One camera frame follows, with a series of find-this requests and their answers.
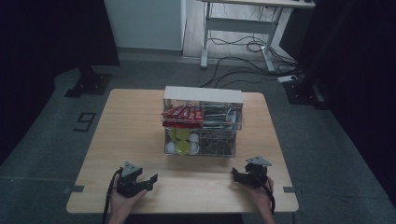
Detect white cabinet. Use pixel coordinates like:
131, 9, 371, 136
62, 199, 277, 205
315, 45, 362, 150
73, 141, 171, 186
103, 0, 188, 52

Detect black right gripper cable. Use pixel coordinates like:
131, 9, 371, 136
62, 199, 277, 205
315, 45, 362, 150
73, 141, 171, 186
250, 170, 276, 215

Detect pile of dark sticks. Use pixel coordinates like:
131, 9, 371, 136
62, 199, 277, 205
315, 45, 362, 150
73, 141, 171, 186
199, 130, 236, 157

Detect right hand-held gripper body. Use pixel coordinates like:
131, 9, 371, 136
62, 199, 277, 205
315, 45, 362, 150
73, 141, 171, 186
243, 156, 273, 189

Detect grey tape strip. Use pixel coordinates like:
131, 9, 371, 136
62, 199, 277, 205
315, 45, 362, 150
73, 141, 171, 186
282, 186, 304, 196
63, 185, 86, 196

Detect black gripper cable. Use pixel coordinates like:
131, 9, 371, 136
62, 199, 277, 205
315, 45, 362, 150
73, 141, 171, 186
250, 170, 276, 215
101, 167, 125, 224

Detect person's right hand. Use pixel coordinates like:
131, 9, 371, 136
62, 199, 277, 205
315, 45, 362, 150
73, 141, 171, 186
244, 176, 276, 217

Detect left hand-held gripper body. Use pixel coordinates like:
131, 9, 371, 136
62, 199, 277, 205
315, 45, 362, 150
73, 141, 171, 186
116, 161, 148, 199

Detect clear organizer with white lid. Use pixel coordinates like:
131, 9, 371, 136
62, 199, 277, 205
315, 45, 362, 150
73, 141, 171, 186
160, 85, 245, 159

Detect white power strip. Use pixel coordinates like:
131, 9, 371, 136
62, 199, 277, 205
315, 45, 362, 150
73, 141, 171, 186
276, 74, 299, 85

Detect black floor cables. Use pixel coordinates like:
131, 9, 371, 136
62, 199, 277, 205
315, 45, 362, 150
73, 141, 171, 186
198, 6, 301, 90

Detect person's left hand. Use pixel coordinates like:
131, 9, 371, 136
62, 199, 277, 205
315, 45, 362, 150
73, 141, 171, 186
109, 184, 148, 218

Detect white desk frame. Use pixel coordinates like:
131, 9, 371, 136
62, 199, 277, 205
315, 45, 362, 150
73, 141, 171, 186
195, 0, 317, 74

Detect black stand base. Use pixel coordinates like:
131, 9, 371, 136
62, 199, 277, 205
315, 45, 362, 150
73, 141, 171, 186
64, 63, 114, 99
282, 77, 331, 111

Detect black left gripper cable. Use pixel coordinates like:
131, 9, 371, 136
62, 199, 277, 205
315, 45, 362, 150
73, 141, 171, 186
101, 167, 125, 224

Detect row of red packets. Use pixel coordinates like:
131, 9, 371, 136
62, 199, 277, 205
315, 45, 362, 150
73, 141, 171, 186
161, 105, 205, 130

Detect black curtain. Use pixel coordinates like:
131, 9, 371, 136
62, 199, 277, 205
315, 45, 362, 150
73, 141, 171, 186
295, 0, 396, 209
0, 0, 121, 167

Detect row of dark packets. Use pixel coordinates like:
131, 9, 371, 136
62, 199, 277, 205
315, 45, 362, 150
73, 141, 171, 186
203, 105, 243, 131

